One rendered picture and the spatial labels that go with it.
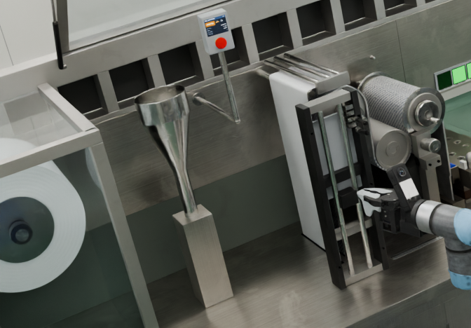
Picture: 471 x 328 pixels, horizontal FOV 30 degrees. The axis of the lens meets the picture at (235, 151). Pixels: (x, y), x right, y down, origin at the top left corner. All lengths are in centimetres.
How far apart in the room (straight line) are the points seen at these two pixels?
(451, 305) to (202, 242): 71
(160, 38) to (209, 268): 67
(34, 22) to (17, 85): 238
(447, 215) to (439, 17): 110
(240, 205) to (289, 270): 29
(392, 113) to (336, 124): 33
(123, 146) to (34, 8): 234
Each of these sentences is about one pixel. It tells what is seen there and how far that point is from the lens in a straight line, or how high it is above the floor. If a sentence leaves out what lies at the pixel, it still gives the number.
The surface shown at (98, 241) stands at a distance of 204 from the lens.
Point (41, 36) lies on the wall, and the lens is 485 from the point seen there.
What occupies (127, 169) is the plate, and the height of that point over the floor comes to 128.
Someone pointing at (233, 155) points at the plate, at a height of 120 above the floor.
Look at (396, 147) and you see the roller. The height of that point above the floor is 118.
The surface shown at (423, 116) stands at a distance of 258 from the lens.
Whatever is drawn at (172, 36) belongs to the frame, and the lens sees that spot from 256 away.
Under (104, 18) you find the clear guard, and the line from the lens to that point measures 246.
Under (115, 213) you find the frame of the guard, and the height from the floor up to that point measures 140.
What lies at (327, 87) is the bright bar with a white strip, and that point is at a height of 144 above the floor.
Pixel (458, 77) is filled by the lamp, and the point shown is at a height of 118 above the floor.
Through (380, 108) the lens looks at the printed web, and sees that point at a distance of 268.
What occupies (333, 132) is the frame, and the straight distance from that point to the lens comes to 233.
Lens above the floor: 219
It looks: 21 degrees down
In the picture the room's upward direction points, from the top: 14 degrees counter-clockwise
